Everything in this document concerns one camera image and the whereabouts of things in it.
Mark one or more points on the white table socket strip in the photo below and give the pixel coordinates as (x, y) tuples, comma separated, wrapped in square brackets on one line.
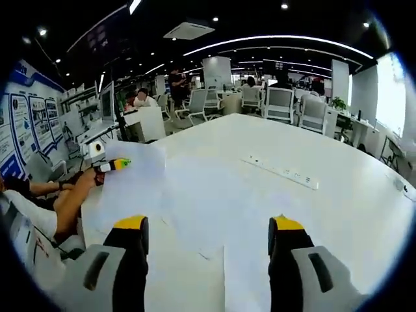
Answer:
[(282, 171)]

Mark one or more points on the small white box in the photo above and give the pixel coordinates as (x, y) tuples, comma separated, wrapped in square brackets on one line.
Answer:
[(400, 185)]

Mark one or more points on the white desk partition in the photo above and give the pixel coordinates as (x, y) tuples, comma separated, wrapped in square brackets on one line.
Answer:
[(146, 123)]

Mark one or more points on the white storage shelf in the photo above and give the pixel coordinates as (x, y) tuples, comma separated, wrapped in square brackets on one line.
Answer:
[(81, 107)]

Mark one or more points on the curved ceiling light strip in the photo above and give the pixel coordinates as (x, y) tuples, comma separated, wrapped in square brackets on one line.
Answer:
[(276, 36), (135, 6)]

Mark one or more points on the ceiling air conditioner vent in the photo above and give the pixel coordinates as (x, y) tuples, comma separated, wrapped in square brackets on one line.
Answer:
[(188, 31)]

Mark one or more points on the white grey chest device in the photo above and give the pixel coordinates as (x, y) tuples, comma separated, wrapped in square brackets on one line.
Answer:
[(16, 227)]

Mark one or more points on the round ceiling spotlights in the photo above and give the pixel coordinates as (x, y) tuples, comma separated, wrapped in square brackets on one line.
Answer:
[(284, 6)]

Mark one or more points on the green potted plant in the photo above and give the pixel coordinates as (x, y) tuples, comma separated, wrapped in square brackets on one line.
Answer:
[(339, 103)]

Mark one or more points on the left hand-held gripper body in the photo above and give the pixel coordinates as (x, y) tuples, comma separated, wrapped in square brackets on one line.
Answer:
[(94, 151)]

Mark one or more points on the white table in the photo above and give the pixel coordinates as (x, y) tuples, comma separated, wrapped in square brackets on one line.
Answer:
[(260, 136)]

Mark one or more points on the computer monitor on desk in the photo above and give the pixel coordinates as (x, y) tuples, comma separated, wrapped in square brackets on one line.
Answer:
[(107, 104)]

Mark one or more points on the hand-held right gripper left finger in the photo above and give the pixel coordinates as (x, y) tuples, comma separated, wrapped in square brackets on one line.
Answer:
[(130, 243)]

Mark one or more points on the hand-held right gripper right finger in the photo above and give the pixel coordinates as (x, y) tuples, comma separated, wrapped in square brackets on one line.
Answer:
[(289, 240)]

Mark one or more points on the person's left hand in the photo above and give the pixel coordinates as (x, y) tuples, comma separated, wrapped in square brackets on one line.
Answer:
[(86, 180)]

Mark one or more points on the hanging black display screen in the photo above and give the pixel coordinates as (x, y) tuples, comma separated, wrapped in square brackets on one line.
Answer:
[(280, 65)]

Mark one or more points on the group of white office chairs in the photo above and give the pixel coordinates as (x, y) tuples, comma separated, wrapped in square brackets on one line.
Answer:
[(279, 104)]

